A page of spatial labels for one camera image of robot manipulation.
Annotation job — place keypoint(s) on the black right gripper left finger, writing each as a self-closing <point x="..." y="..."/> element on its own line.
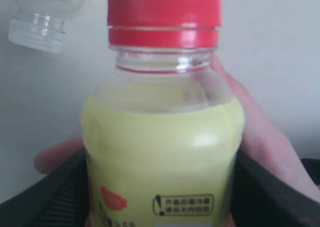
<point x="61" y="199"/>

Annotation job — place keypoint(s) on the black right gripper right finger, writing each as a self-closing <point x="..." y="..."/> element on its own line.
<point x="259" y="199"/>

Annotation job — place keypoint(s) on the yellow juice bottle red cap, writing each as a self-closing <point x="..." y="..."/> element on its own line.
<point x="162" y="131"/>

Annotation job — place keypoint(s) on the white bottle green apple label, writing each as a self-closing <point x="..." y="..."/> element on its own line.
<point x="39" y="24"/>

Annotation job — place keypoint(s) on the person's open bare hand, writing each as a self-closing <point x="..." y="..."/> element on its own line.
<point x="265" y="143"/>

